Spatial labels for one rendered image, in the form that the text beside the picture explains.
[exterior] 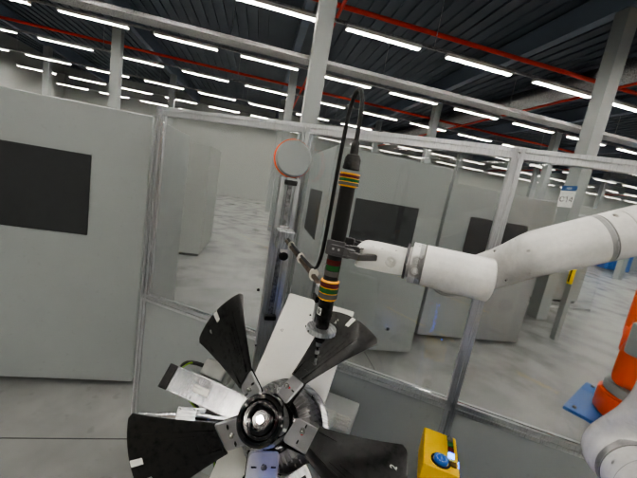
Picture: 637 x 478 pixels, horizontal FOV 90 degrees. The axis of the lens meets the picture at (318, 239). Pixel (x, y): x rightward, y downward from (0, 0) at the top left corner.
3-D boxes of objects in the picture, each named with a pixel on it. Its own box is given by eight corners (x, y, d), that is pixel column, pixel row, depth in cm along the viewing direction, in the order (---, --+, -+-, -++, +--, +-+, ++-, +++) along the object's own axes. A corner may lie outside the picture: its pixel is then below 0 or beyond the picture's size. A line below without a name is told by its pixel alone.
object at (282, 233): (272, 244, 137) (276, 225, 135) (288, 246, 139) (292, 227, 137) (276, 250, 127) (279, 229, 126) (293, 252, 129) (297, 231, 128)
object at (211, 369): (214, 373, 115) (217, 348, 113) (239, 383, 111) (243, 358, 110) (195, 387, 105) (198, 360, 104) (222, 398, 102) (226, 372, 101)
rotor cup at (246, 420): (238, 442, 85) (218, 440, 75) (261, 386, 92) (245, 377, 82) (286, 466, 81) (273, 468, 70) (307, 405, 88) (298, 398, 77)
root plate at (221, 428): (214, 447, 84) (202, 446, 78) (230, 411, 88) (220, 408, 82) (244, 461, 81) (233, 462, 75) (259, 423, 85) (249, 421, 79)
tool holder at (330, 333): (300, 320, 79) (307, 282, 77) (328, 321, 81) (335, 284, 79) (309, 339, 70) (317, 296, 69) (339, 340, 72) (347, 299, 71)
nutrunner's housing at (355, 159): (309, 337, 76) (344, 139, 69) (324, 337, 77) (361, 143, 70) (313, 345, 72) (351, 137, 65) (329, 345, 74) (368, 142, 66)
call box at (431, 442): (417, 452, 108) (424, 425, 107) (448, 466, 105) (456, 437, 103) (414, 492, 93) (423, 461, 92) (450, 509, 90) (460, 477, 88)
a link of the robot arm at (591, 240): (561, 235, 72) (424, 266, 77) (602, 207, 57) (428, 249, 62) (579, 273, 68) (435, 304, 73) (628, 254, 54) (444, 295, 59)
